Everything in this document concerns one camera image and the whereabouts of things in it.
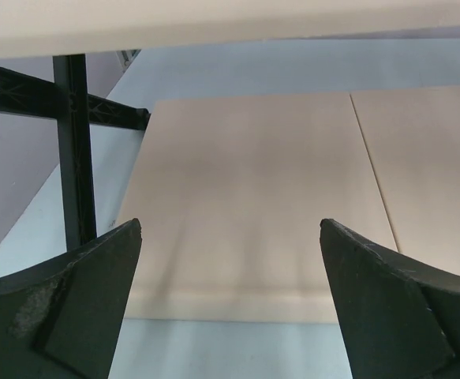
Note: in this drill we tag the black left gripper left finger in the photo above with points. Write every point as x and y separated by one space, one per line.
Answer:
62 318

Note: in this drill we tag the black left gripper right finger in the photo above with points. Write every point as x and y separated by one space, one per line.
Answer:
399 317

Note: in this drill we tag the beige three-tier shelf rack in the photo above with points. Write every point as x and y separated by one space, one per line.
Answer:
230 191

